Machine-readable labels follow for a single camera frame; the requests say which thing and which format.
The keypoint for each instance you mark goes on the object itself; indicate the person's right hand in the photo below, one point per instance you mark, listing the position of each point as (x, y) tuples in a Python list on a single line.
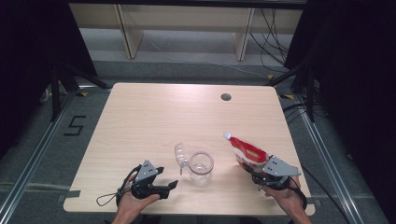
[(291, 197)]

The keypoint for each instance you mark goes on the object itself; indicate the beige wooden shelf unit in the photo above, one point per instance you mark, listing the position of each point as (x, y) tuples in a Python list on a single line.
[(186, 15)]

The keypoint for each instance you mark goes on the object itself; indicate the dark curtain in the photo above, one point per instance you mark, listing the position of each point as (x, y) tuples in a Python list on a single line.
[(358, 77), (28, 46)]

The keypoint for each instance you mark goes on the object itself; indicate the dark grey tape strip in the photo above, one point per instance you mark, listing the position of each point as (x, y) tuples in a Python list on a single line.
[(71, 194)]

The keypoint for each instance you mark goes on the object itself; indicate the black metal stand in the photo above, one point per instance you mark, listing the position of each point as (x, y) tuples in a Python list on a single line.
[(309, 93), (55, 93)]

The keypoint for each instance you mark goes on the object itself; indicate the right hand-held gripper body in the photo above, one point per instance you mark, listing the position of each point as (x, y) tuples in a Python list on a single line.
[(278, 168)]

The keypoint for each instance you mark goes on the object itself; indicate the red and white spouted pouch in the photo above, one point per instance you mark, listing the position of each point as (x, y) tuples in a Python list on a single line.
[(249, 152)]

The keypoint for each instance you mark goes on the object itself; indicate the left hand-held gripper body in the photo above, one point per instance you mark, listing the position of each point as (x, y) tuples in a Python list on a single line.
[(143, 186)]

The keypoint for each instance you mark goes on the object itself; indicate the clear jar with flip lid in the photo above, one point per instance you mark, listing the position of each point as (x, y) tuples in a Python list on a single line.
[(200, 171)]

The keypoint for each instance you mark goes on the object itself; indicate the person's left hand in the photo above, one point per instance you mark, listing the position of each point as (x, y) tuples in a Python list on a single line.
[(129, 210)]

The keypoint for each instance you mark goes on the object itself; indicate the metal floor rail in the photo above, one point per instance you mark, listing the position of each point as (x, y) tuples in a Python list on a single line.
[(34, 158), (330, 168)]

